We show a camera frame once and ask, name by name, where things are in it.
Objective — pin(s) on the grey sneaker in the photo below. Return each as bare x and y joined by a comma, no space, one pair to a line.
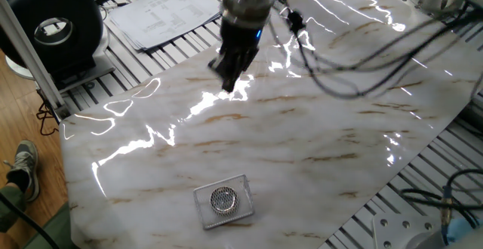
26,166

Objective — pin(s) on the stack of printed papers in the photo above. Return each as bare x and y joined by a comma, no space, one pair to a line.
166,15

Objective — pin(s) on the clear acrylic cover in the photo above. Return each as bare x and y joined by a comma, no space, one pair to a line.
241,188

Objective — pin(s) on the white marble pattern mat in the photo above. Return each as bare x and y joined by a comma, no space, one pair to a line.
264,139

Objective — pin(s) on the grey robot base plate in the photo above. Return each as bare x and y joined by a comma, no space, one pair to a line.
400,230

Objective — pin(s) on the aluminium frame post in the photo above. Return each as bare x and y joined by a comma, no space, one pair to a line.
34,68

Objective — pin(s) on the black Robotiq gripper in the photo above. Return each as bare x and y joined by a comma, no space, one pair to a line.
239,39

